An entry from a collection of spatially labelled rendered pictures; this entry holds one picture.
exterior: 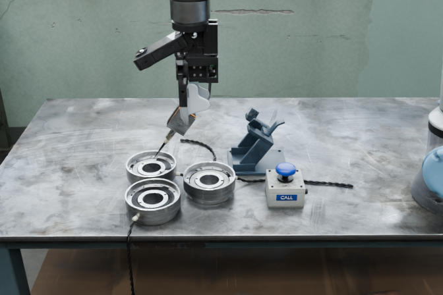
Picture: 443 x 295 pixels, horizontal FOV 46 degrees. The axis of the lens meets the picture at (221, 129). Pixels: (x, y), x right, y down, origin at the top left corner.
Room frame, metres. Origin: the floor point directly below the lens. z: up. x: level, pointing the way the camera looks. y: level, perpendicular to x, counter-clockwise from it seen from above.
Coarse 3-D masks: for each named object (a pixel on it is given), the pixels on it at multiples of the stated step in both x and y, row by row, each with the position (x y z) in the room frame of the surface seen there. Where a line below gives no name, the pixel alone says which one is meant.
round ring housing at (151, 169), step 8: (144, 152) 0.97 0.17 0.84; (152, 152) 0.98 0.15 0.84; (160, 152) 0.97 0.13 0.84; (128, 160) 0.94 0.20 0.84; (136, 160) 0.96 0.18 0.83; (168, 160) 0.96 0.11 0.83; (128, 168) 0.92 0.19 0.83; (144, 168) 0.94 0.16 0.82; (152, 168) 0.95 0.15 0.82; (160, 168) 0.94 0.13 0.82; (176, 168) 0.92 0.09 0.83; (128, 176) 0.90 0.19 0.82; (136, 176) 0.88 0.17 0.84; (144, 176) 0.87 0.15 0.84; (152, 176) 0.88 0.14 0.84; (160, 176) 0.88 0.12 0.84; (168, 176) 0.89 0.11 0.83
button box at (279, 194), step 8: (272, 176) 0.87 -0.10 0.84; (280, 176) 0.86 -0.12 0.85; (288, 176) 0.86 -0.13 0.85; (296, 176) 0.87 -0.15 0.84; (272, 184) 0.84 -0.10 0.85; (280, 184) 0.84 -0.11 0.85; (288, 184) 0.84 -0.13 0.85; (296, 184) 0.84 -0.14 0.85; (304, 184) 0.84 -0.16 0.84; (272, 192) 0.83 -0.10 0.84; (280, 192) 0.83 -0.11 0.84; (288, 192) 0.83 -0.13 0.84; (296, 192) 0.83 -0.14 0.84; (304, 192) 0.83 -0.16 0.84; (272, 200) 0.83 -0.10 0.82; (280, 200) 0.83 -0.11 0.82; (288, 200) 0.83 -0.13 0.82; (296, 200) 0.83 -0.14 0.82; (304, 200) 0.83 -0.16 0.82
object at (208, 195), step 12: (192, 168) 0.92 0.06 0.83; (204, 168) 0.92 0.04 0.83; (216, 168) 0.92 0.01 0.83; (228, 168) 0.91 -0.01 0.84; (204, 180) 0.90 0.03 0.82; (216, 180) 0.90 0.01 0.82; (192, 192) 0.84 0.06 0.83; (204, 192) 0.83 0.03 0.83; (216, 192) 0.83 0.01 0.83; (228, 192) 0.85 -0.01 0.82; (204, 204) 0.84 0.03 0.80
